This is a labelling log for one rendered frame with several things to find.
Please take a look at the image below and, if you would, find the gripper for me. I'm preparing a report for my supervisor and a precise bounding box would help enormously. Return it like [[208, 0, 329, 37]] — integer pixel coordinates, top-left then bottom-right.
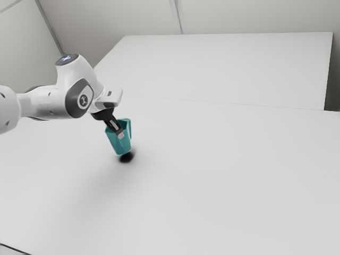
[[90, 106, 125, 140]]

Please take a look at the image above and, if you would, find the teal faceted mug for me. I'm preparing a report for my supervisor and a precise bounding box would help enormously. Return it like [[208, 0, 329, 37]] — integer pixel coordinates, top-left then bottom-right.
[[104, 118, 133, 155]]

